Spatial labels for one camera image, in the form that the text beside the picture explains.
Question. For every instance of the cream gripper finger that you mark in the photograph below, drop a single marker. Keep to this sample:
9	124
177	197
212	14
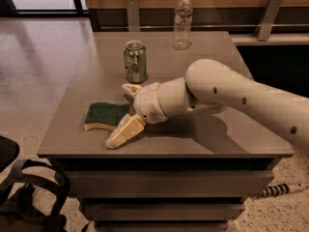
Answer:
131	89
128	127

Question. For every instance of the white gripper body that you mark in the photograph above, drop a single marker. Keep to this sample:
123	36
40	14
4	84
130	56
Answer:
147	102

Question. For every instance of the green and yellow sponge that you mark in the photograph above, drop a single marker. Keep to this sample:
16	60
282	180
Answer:
105	116

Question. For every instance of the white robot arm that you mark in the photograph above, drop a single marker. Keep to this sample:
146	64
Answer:
207	84

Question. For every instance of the green soda can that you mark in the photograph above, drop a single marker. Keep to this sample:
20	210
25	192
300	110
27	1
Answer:
135	62

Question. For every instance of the clear plastic water bottle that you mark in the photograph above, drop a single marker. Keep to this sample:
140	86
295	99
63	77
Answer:
182	24

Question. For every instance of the grey drawer cabinet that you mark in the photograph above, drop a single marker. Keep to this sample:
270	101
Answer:
190	174

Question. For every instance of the black chair edge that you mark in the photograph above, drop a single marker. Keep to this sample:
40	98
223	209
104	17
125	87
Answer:
9	151

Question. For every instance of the left metal wall bracket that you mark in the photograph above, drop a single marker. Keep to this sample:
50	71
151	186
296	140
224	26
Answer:
132	14

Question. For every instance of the metal wall bracket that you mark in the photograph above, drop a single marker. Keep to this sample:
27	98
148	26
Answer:
263	30
132	14

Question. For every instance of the black bag with straps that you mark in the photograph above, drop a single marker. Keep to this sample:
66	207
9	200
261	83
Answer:
17	213

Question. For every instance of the right metal wall bracket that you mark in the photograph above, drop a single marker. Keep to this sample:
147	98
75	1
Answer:
263	30

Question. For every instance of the black white striped handle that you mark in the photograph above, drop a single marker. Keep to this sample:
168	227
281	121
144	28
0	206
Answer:
281	189

